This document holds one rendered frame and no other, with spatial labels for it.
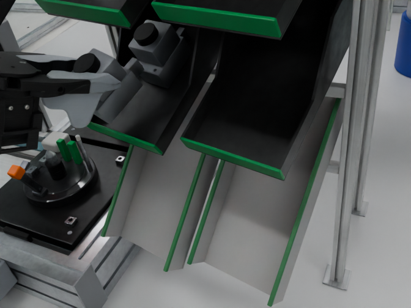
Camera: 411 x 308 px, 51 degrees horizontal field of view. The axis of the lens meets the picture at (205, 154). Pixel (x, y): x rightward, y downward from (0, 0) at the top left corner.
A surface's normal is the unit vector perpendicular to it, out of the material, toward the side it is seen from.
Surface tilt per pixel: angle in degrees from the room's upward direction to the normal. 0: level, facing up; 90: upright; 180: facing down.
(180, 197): 45
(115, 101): 94
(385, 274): 0
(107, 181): 0
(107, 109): 94
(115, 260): 90
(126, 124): 25
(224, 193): 90
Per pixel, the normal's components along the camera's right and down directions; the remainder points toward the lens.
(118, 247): 0.90, 0.18
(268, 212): -0.50, -0.14
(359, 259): -0.13, -0.77
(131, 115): -0.36, -0.46
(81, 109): 0.60, 0.44
